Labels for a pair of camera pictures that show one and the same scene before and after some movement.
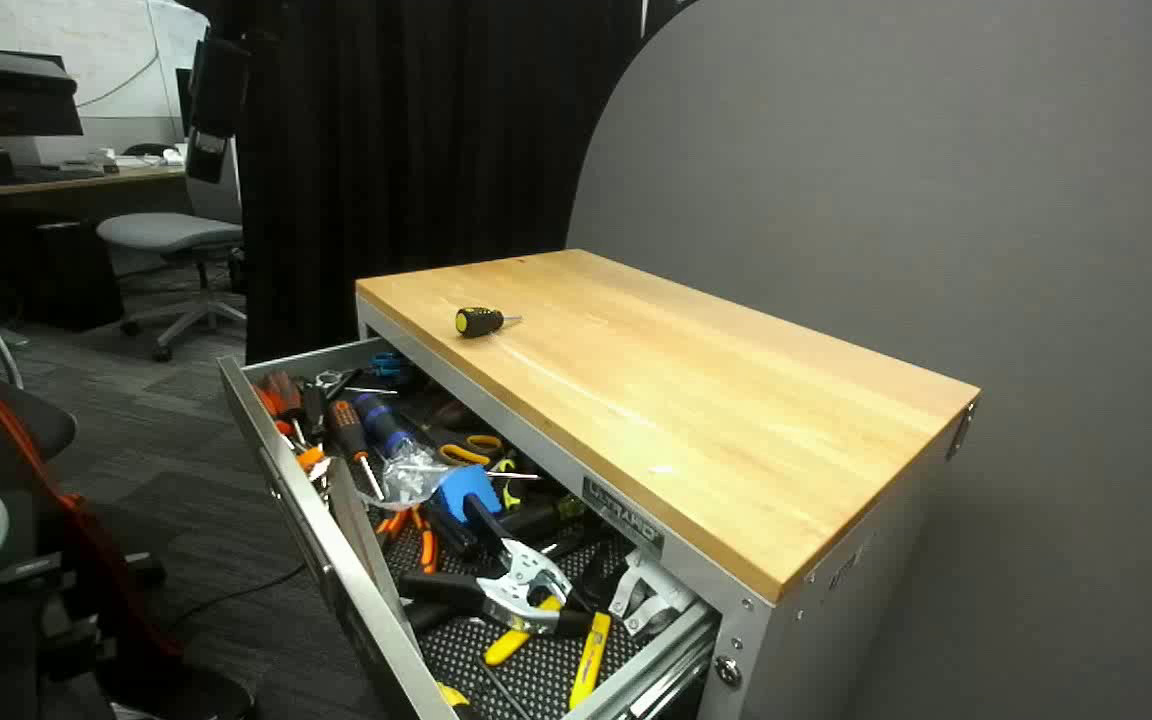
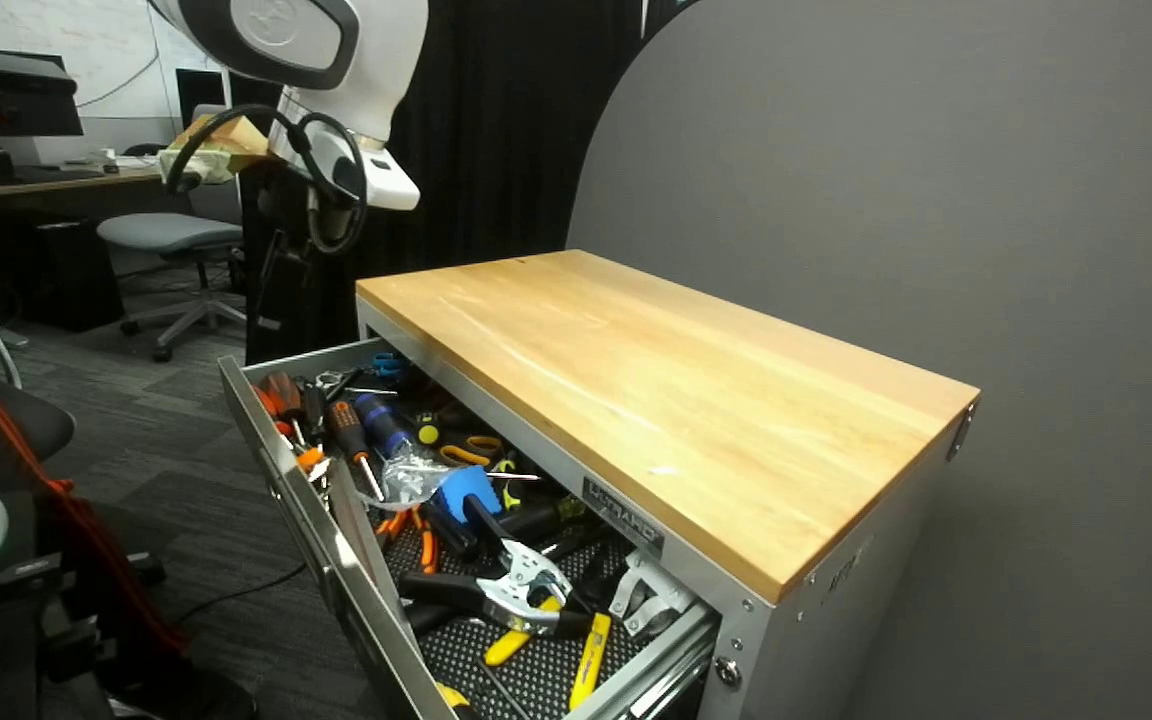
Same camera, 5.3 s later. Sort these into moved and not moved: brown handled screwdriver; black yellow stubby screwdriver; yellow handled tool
Moved: black yellow stubby screwdriver
Not moved: brown handled screwdriver; yellow handled tool
